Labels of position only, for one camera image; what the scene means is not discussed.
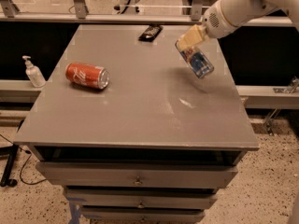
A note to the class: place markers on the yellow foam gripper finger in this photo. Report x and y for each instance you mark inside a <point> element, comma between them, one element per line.
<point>195,35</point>

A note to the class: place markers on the blue silver redbull can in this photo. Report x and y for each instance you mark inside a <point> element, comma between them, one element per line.
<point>196,60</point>

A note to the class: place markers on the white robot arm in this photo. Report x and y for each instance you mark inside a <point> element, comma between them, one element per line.
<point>226,16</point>

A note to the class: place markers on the red cola can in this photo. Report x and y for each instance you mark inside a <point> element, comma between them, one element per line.
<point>87,75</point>

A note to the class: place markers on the black snack bar wrapper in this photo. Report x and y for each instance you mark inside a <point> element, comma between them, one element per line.
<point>151,33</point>

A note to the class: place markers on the grey metal railing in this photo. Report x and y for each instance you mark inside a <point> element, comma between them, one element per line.
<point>100,11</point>

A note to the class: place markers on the grey drawer cabinet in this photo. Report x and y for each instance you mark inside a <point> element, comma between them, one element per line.
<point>154,110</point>

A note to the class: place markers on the white pump sanitizer bottle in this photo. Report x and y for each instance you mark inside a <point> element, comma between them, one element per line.
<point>33,72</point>

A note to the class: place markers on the top grey drawer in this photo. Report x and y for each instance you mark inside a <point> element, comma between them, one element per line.
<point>137,175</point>

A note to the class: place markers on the grey drawer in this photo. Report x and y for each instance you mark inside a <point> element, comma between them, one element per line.
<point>137,175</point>
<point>143,215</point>
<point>140,198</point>

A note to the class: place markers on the middle grey drawer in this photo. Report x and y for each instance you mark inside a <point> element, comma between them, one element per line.
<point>140,198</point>

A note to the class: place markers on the bottom grey drawer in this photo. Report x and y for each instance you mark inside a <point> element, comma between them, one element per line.
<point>143,215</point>

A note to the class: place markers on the black stand leg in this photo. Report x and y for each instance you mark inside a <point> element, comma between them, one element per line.
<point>9,153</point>

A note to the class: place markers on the metal bracket on ledge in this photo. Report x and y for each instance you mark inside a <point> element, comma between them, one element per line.
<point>291,88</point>

